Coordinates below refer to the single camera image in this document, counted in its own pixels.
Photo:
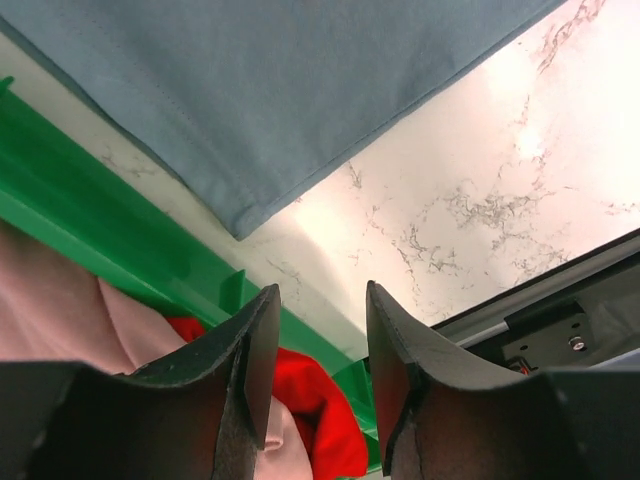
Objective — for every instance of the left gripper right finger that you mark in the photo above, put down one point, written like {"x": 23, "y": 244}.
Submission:
{"x": 445, "y": 413}

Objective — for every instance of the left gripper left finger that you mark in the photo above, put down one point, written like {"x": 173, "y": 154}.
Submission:
{"x": 200, "y": 412}

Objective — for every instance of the blue-grey t-shirt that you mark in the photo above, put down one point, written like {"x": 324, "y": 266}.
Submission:
{"x": 252, "y": 103}

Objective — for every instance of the red folded t-shirt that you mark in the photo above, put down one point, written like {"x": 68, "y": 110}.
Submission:
{"x": 312, "y": 432}

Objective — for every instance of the green plastic bin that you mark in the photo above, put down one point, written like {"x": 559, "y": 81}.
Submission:
{"x": 55, "y": 192}

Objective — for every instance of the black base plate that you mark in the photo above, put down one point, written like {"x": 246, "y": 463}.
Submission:
{"x": 584, "y": 312}

